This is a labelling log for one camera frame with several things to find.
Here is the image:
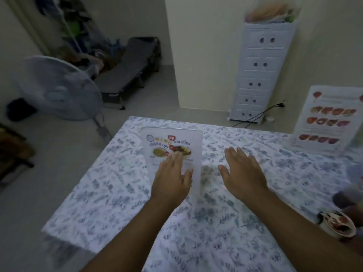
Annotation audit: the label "pile of items on cabinet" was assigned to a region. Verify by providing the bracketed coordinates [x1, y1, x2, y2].
[245, 2, 302, 24]

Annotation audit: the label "grey folding cot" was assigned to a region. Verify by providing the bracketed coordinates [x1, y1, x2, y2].
[95, 37, 161, 110]

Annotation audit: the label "person's left forearm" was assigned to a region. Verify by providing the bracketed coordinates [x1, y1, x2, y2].
[80, 192, 188, 272]

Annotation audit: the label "dark wooden furniture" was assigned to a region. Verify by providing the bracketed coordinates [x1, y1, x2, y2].
[0, 123, 36, 187]

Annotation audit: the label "hanging clothes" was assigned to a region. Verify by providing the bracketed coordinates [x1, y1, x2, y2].
[34, 0, 125, 74]

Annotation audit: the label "large laminated menu sheet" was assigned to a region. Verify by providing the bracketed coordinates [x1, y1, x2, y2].
[289, 85, 363, 157]

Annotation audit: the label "black bag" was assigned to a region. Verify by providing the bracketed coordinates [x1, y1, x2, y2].
[6, 98, 38, 122]

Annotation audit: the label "person's right forearm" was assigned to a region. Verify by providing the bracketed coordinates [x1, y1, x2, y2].
[237, 190, 363, 272]

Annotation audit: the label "white drawer cabinet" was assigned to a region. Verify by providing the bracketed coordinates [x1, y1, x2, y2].
[229, 22, 297, 123]

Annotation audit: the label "rolled printed paper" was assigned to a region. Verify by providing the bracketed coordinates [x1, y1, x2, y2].
[317, 210, 357, 239]

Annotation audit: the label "floral white tablecloth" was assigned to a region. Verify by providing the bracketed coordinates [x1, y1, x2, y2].
[41, 116, 363, 272]

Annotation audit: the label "person's left hand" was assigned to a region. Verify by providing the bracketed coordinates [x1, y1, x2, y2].
[150, 152, 194, 206]

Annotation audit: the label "person's right hand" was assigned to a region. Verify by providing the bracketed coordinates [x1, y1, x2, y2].
[218, 147, 269, 203]

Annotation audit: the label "white standing fan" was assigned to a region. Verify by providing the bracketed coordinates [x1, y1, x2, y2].
[13, 55, 112, 143]

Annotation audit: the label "black power cable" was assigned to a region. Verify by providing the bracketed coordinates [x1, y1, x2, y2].
[230, 103, 285, 128]

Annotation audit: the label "clear acrylic menu stand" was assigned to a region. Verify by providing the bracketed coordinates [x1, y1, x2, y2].
[141, 127, 203, 197]

